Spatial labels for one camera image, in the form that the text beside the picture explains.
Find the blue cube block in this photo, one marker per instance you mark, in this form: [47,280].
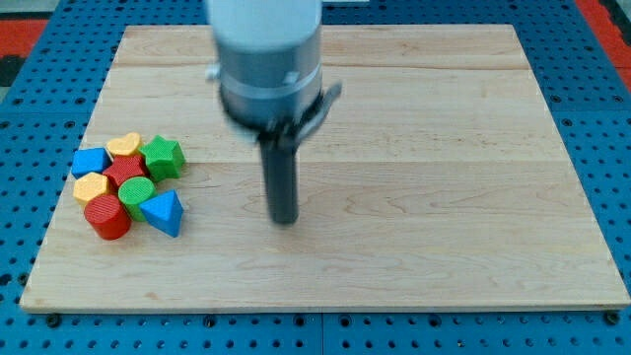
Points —
[93,160]

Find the blue triangle block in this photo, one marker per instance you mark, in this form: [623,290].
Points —
[164,212]

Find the green circle block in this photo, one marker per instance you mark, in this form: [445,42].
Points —
[133,192]

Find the red cylinder block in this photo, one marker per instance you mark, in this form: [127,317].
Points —
[108,217]

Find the yellow heart block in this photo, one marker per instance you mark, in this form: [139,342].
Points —
[125,146]

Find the red pentagon block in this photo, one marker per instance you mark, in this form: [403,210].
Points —
[124,168]

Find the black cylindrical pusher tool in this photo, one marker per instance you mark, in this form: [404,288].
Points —
[279,166]

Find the yellow hexagon block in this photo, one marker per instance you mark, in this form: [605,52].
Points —
[90,186]

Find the green star block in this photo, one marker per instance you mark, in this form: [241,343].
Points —
[163,158]

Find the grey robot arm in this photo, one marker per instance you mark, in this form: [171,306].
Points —
[269,68]

